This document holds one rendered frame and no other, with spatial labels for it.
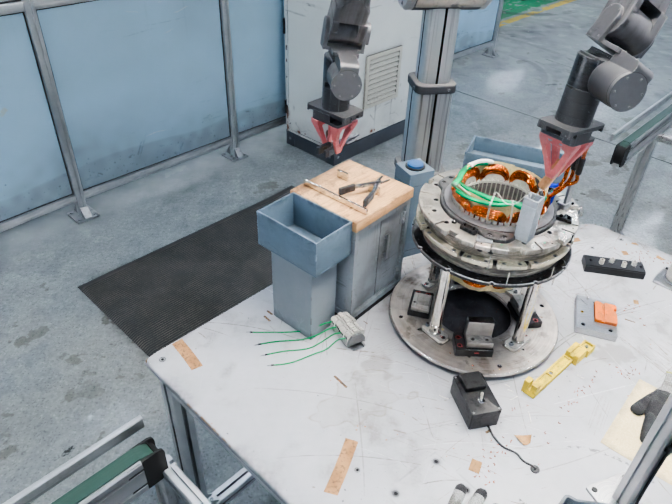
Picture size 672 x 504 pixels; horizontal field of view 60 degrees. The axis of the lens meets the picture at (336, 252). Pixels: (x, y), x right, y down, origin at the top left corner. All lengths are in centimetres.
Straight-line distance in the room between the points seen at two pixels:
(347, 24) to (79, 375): 174
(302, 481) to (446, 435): 29
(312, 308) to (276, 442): 29
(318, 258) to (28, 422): 148
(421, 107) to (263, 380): 81
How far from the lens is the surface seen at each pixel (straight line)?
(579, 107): 100
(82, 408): 233
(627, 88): 94
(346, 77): 109
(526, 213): 111
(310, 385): 123
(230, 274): 273
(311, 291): 122
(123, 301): 269
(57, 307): 277
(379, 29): 357
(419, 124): 161
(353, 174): 134
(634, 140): 257
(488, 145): 159
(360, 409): 119
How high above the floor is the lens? 171
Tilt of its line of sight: 37 degrees down
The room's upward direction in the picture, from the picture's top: 2 degrees clockwise
